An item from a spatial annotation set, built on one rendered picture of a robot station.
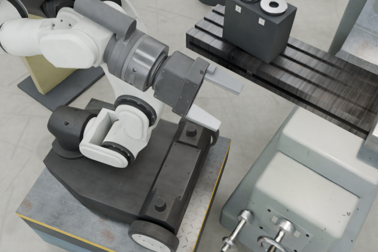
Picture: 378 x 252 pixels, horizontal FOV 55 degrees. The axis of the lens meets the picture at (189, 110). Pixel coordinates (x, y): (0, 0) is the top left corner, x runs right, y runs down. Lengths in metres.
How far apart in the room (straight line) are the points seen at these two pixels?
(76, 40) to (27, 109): 2.07
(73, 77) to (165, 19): 0.90
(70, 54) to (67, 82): 2.05
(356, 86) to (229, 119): 1.16
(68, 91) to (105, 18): 2.04
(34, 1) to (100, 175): 0.80
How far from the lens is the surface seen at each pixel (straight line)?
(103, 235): 1.65
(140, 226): 1.43
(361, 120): 1.31
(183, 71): 0.57
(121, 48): 0.59
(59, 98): 2.59
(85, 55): 0.60
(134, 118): 1.12
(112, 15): 0.59
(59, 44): 0.63
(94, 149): 1.46
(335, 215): 1.34
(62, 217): 1.72
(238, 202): 1.89
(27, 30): 0.73
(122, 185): 1.53
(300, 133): 1.31
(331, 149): 1.31
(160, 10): 3.18
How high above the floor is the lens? 1.93
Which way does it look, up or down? 53 degrees down
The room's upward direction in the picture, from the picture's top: straight up
